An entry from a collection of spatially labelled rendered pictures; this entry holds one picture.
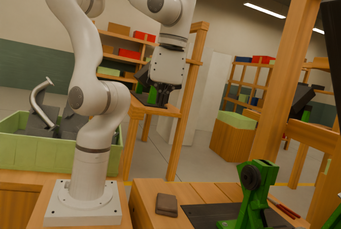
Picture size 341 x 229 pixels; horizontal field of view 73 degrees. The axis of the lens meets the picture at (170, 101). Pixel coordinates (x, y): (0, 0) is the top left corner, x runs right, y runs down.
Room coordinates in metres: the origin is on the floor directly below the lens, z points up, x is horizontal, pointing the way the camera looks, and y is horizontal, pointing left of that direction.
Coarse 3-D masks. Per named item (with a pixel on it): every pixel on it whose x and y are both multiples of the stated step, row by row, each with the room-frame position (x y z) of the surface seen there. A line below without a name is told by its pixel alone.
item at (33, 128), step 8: (40, 96) 1.31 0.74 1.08; (40, 104) 1.30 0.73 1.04; (48, 112) 1.29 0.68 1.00; (56, 112) 1.30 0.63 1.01; (32, 120) 1.26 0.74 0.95; (40, 120) 1.27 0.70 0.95; (56, 120) 1.29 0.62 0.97; (32, 128) 1.20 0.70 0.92; (40, 128) 1.26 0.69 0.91; (48, 128) 1.27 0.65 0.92; (40, 136) 1.20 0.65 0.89; (48, 136) 1.21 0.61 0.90
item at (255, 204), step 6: (246, 162) 0.73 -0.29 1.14; (240, 168) 0.75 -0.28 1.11; (240, 174) 0.74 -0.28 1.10; (240, 180) 0.74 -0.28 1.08; (252, 204) 0.68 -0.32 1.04; (258, 204) 0.66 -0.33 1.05; (264, 204) 0.67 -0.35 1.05; (252, 210) 0.67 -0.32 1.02; (252, 216) 0.66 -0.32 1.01; (264, 216) 0.65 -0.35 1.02; (252, 222) 0.65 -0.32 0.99; (258, 222) 0.66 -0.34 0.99; (264, 222) 0.64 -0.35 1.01; (252, 228) 0.65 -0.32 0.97; (258, 228) 0.64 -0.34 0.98; (264, 228) 0.62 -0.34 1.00; (270, 228) 0.63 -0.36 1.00
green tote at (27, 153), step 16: (16, 112) 1.31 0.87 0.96; (0, 128) 1.11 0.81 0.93; (16, 128) 1.33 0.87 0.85; (0, 144) 0.98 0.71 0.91; (16, 144) 1.00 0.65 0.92; (32, 144) 1.02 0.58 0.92; (48, 144) 1.04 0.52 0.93; (64, 144) 1.05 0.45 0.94; (0, 160) 0.98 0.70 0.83; (16, 160) 1.00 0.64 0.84; (32, 160) 1.02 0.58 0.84; (48, 160) 1.04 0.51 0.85; (64, 160) 1.06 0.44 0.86; (112, 160) 1.12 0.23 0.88; (112, 176) 1.12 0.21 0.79
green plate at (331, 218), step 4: (340, 204) 0.44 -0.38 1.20; (336, 208) 0.44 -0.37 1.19; (340, 208) 0.44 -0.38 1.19; (336, 212) 0.44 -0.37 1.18; (340, 212) 0.44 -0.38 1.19; (332, 216) 0.45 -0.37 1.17; (336, 216) 0.44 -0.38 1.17; (340, 216) 0.44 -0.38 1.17; (328, 220) 0.45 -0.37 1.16; (332, 220) 0.44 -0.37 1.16; (336, 220) 0.44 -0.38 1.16; (340, 220) 0.44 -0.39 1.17; (324, 224) 0.45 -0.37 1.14; (328, 224) 0.45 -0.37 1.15; (332, 224) 0.44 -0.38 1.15; (336, 224) 0.45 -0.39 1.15; (340, 224) 0.44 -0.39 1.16; (324, 228) 0.45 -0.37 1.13; (328, 228) 0.45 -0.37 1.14; (332, 228) 0.45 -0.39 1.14; (336, 228) 0.44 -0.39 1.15; (340, 228) 0.44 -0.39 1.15
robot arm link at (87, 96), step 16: (48, 0) 0.80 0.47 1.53; (64, 0) 0.79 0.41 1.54; (80, 0) 0.86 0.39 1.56; (64, 16) 0.81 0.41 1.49; (80, 16) 0.81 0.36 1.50; (80, 32) 0.80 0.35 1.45; (96, 32) 0.84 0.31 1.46; (80, 48) 0.79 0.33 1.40; (96, 48) 0.80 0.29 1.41; (80, 64) 0.76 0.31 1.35; (96, 64) 0.77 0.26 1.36; (80, 80) 0.71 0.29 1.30; (96, 80) 0.73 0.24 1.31; (80, 96) 0.68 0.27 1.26; (96, 96) 0.70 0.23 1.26; (80, 112) 0.70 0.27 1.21; (96, 112) 0.72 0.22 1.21
